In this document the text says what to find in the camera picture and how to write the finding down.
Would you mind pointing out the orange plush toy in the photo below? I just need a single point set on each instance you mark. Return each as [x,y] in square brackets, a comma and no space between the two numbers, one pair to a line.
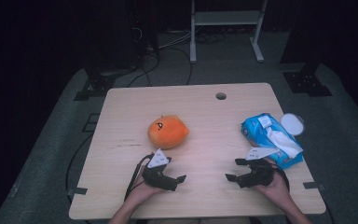
[167,132]

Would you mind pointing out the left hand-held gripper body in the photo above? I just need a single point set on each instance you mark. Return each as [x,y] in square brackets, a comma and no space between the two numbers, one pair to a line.
[158,160]

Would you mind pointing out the white wet wipe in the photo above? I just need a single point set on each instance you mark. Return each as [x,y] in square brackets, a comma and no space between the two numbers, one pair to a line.
[282,141]

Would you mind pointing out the black tape strip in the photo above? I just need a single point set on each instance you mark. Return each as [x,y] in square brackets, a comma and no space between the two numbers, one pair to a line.
[77,191]
[313,185]

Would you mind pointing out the blue wet wipe pack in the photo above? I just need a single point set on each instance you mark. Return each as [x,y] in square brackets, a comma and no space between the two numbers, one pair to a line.
[258,133]

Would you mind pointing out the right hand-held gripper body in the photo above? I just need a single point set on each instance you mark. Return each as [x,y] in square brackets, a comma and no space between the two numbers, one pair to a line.
[261,174]

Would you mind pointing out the white metal frame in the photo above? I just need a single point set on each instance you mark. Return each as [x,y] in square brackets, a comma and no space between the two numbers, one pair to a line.
[227,17]

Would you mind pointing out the black stand base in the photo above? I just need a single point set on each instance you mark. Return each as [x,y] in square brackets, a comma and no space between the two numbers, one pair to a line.
[306,82]
[96,85]

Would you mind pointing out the black floor tape rectangle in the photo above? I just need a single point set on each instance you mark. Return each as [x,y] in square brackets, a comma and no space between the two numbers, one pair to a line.
[90,123]

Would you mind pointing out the person's left hand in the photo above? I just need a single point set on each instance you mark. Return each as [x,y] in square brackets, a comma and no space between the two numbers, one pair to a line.
[140,193]

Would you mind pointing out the person's right hand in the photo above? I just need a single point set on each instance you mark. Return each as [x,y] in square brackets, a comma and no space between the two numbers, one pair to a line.
[276,189]

